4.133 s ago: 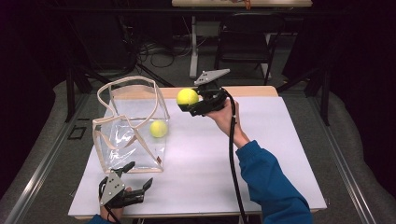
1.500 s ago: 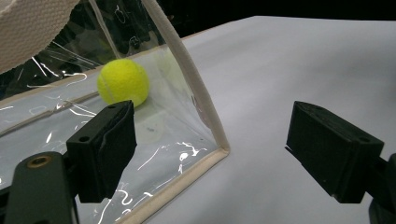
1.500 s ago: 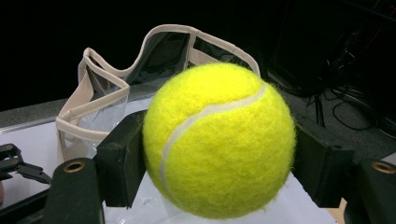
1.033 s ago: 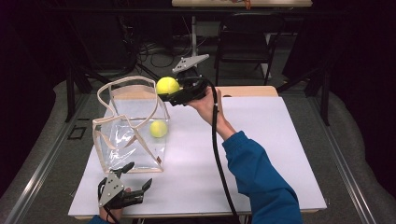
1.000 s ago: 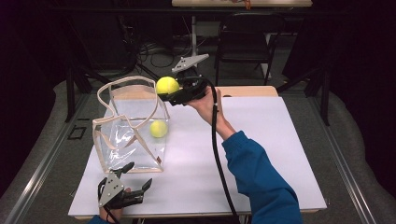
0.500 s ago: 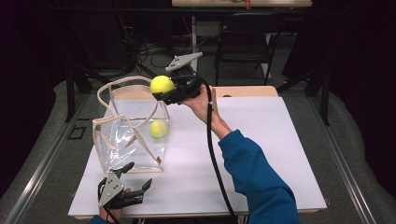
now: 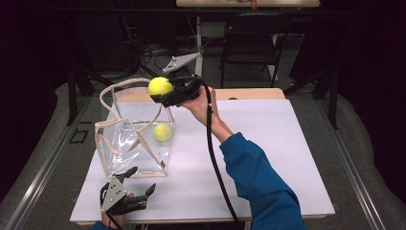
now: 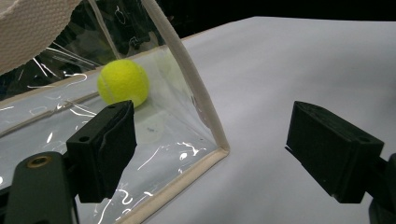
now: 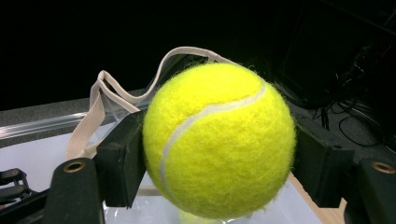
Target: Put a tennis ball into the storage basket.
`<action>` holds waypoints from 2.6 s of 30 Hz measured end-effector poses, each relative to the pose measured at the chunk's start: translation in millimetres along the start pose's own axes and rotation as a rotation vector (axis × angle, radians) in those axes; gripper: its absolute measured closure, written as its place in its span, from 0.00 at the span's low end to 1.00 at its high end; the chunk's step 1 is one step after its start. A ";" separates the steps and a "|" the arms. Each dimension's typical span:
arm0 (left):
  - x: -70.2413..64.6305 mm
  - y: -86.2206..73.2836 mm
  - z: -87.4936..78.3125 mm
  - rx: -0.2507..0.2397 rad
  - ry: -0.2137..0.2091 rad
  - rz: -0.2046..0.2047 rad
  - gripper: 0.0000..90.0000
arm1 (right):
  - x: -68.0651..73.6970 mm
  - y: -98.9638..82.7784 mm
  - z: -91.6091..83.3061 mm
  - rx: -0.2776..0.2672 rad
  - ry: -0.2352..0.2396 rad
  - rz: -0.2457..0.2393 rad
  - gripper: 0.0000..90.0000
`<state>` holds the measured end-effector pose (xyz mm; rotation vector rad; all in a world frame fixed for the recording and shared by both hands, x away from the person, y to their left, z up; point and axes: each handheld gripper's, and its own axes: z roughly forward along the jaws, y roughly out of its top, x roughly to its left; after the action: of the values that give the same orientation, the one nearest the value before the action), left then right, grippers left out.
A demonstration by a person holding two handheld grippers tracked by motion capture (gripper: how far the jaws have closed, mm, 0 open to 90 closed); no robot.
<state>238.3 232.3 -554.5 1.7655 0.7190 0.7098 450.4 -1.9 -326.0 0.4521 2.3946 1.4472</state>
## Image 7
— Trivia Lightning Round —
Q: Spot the aluminium floor rail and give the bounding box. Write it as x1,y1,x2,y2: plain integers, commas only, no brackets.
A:
314,95,387,230
4,95,94,230

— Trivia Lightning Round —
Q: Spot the white-legged wooden desk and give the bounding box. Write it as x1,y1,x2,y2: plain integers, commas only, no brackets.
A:
175,0,321,82

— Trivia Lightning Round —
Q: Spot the light wooden table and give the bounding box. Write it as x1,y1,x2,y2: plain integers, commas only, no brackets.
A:
75,87,336,227

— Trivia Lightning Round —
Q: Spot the tangle of floor cables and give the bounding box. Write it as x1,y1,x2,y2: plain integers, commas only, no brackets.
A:
140,41,197,71

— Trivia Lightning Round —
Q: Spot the white table board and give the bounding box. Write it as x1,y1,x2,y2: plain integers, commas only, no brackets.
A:
69,99,336,223

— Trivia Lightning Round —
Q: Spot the black square floor frame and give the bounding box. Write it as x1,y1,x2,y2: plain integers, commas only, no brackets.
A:
69,128,90,145

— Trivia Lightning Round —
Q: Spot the black folding chair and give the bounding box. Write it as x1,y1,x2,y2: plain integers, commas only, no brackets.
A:
219,12,293,89

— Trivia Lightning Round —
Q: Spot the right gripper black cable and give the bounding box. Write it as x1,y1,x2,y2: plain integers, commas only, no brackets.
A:
178,75,242,230

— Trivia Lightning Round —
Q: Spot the yellow tennis ball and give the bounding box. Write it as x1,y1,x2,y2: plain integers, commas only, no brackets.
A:
147,76,175,98
153,123,173,143

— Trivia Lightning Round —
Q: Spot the black metal stand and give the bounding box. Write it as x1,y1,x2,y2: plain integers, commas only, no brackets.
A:
283,68,339,130

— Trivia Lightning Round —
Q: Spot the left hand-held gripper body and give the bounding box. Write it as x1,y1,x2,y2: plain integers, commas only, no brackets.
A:
99,176,149,216

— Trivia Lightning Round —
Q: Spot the person's left hand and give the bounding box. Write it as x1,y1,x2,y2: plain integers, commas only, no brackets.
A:
101,191,135,228

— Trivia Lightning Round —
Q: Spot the clear plastic tote bag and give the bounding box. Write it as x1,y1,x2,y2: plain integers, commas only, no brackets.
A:
94,77,175,179

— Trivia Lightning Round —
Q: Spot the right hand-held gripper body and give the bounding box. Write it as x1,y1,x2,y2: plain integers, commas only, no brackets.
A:
162,52,205,108

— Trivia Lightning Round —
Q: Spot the black metal crossbar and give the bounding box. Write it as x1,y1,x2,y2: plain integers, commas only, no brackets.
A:
51,6,355,17

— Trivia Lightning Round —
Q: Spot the person's right hand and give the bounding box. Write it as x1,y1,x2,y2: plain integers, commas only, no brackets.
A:
179,85,226,132

